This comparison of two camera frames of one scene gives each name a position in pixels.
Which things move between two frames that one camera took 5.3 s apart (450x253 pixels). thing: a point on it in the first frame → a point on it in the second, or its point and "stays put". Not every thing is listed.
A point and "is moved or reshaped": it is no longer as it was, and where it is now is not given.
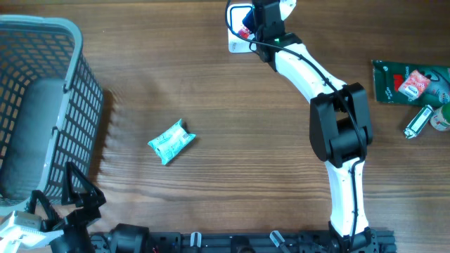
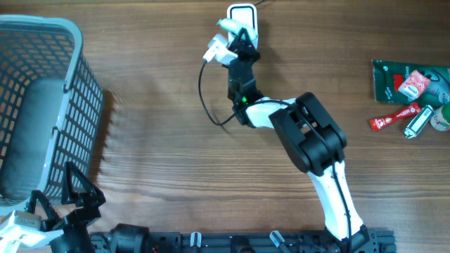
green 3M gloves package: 388,76 stays put
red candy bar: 244,32 is moved or reshaped
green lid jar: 440,119 stays put
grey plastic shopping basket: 50,107 stays put
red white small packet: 415,85 stays put
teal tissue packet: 171,142 → 233,27
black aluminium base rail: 377,241 stays put
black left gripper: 90,200 stays put
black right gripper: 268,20 → 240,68
